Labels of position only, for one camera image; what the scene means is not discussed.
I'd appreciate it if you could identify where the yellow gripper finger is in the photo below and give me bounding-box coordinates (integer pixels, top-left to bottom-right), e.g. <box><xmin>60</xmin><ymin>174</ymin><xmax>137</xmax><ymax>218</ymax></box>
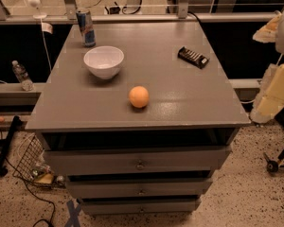
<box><xmin>250</xmin><ymin>63</ymin><xmax>284</xmax><ymax>124</ymax></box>
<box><xmin>253</xmin><ymin>12</ymin><xmax>281</xmax><ymax>44</ymax></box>

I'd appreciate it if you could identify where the black rxbar chocolate bar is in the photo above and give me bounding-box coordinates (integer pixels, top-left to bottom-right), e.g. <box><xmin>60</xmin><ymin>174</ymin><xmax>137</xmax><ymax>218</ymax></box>
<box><xmin>178</xmin><ymin>46</ymin><xmax>209</xmax><ymax>69</ymax></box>

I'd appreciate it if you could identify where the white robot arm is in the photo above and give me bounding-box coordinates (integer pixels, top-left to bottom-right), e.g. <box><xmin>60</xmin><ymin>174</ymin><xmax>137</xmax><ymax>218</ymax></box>
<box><xmin>250</xmin><ymin>9</ymin><xmax>284</xmax><ymax>124</ymax></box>

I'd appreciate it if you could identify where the black wheeled cart leg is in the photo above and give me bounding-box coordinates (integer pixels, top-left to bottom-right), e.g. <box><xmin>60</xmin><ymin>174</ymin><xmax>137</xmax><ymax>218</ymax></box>
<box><xmin>263</xmin><ymin>149</ymin><xmax>284</xmax><ymax>173</ymax></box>

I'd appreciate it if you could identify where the middle grey drawer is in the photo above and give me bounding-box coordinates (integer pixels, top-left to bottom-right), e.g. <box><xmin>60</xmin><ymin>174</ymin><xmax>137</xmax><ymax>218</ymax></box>
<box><xmin>66</xmin><ymin>179</ymin><xmax>212</xmax><ymax>199</ymax></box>

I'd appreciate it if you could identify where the grey drawer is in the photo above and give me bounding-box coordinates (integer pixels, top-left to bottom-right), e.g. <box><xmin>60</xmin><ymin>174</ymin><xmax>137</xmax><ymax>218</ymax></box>
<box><xmin>44</xmin><ymin>146</ymin><xmax>231</xmax><ymax>176</ymax></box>
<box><xmin>81</xmin><ymin>198</ymin><xmax>201</xmax><ymax>216</ymax></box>
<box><xmin>66</xmin><ymin>179</ymin><xmax>212</xmax><ymax>199</ymax></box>

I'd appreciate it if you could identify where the orange fruit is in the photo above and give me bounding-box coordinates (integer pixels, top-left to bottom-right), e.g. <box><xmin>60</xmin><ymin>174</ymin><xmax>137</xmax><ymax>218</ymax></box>
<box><xmin>129</xmin><ymin>86</ymin><xmax>150</xmax><ymax>108</ymax></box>

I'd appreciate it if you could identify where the grey drawer cabinet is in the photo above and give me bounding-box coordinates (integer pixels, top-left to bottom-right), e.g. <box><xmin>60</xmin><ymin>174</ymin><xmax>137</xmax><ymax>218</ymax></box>
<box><xmin>27</xmin><ymin>21</ymin><xmax>249</xmax><ymax>204</ymax></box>

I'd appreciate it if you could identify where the bottom grey drawer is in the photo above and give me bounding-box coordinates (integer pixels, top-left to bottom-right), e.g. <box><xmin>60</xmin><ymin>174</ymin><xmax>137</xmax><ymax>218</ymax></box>
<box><xmin>81</xmin><ymin>198</ymin><xmax>201</xmax><ymax>216</ymax></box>

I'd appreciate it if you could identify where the white bowl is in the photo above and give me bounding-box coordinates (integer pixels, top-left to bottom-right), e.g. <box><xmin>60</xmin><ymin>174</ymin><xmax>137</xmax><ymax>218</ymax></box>
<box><xmin>83</xmin><ymin>46</ymin><xmax>124</xmax><ymax>79</ymax></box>

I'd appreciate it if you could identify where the red bull can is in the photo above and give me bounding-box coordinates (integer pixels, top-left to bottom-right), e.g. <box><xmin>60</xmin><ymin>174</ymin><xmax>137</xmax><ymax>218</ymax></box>
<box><xmin>76</xmin><ymin>8</ymin><xmax>96</xmax><ymax>47</ymax></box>

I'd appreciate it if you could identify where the top grey drawer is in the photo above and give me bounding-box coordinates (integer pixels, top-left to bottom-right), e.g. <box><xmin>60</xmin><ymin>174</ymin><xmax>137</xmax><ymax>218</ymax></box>
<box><xmin>44</xmin><ymin>146</ymin><xmax>231</xmax><ymax>176</ymax></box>

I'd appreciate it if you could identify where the white round lamp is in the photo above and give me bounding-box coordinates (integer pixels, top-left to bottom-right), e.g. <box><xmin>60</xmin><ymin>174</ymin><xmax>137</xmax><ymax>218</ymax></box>
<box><xmin>27</xmin><ymin>0</ymin><xmax>47</xmax><ymax>20</ymax></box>

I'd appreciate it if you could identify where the blue tape cross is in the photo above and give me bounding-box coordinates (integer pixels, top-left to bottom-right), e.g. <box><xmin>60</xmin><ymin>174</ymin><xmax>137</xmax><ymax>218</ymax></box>
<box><xmin>64</xmin><ymin>201</ymin><xmax>81</xmax><ymax>227</ymax></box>

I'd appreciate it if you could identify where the clear plastic water bottle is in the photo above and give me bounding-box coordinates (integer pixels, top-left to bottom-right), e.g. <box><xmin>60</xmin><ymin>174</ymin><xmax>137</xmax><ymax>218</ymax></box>
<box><xmin>12</xmin><ymin>61</ymin><xmax>34</xmax><ymax>92</ymax></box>

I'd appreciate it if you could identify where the black pole stand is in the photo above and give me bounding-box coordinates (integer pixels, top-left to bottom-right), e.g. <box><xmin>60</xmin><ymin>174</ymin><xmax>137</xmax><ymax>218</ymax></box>
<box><xmin>0</xmin><ymin>116</ymin><xmax>23</xmax><ymax>177</ymax></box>

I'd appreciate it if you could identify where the wire basket with items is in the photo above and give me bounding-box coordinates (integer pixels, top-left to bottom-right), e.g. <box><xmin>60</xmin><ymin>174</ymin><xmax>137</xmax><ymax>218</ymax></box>
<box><xmin>13</xmin><ymin>136</ymin><xmax>65</xmax><ymax>188</ymax></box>

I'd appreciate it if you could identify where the black floor cable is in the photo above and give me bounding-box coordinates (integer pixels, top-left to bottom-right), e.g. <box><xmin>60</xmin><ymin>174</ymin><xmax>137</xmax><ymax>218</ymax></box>
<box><xmin>0</xmin><ymin>116</ymin><xmax>57</xmax><ymax>227</ymax></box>

